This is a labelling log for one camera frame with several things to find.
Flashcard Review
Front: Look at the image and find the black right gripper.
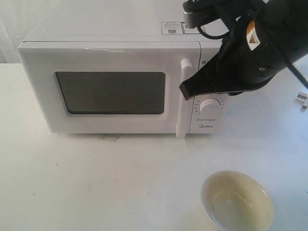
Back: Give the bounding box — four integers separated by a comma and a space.
180, 0, 308, 100

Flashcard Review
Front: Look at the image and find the white ceramic bowl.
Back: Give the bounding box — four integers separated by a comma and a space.
201, 170, 275, 231

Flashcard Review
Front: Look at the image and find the white microwave door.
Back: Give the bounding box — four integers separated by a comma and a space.
17, 42, 201, 137

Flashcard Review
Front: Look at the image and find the lower white microwave knob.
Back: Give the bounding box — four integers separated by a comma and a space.
199, 98, 220, 115

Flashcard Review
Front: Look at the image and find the white microwave oven body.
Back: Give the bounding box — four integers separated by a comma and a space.
22, 12, 228, 135

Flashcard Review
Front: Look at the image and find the right blue info sticker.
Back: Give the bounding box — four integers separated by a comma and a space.
181, 22, 200, 35

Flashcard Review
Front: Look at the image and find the white power plug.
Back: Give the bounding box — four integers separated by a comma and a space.
295, 92, 308, 110

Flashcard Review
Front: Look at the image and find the black camera cable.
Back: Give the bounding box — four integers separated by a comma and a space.
197, 9, 308, 89

